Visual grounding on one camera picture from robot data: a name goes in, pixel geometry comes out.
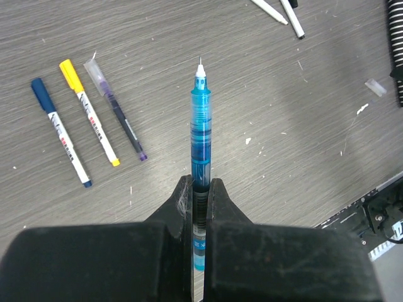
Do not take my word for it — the black white striped cloth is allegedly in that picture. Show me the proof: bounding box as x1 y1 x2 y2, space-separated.
386 0 402 107

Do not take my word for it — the short white pen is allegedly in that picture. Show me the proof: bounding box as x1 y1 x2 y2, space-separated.
251 0 288 25

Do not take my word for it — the white marker with blue end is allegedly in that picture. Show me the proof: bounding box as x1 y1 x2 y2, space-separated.
31 78 92 188

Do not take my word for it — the teal pen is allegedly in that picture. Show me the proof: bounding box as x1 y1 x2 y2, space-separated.
190 60 212 272

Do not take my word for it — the purple pen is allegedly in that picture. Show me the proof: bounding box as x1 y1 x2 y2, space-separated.
105 85 147 161

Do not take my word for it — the white pen with black end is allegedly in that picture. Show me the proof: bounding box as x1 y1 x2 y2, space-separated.
280 0 305 40

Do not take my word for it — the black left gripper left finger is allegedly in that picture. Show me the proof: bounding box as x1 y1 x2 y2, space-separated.
1 176 193 301

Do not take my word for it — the white marker with yellow end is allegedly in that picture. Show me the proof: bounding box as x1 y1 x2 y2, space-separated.
59 59 120 167

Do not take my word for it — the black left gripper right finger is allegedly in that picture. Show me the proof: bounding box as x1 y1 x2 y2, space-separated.
203 179 383 301

